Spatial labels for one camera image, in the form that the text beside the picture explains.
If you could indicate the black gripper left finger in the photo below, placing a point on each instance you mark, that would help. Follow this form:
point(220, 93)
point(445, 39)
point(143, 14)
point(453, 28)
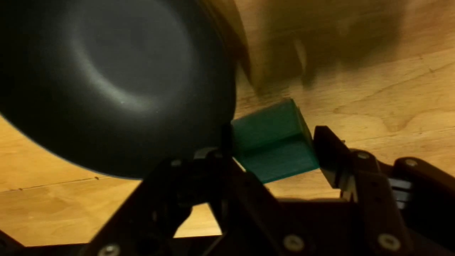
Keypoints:
point(146, 223)

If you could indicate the green block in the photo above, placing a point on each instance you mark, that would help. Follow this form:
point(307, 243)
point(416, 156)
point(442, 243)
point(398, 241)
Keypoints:
point(273, 143)

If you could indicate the black bowl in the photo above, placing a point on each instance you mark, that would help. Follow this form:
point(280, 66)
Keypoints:
point(115, 86)

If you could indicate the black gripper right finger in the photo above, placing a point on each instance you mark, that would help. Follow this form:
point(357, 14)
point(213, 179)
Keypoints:
point(404, 210)

